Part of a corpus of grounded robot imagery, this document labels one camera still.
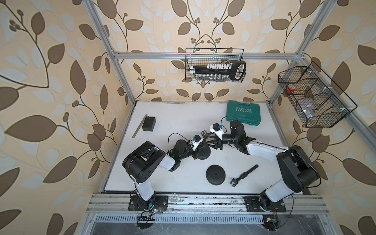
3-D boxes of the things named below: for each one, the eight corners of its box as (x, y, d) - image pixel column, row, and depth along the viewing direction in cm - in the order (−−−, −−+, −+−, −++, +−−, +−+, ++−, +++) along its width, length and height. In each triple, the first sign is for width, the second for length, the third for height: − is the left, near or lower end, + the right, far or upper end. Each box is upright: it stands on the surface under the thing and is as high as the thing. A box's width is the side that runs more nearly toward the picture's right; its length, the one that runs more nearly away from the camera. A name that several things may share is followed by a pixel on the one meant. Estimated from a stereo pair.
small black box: (143, 131, 105) (142, 127, 102) (146, 119, 112) (145, 116, 109) (153, 131, 105) (152, 127, 102) (156, 119, 112) (154, 116, 109)
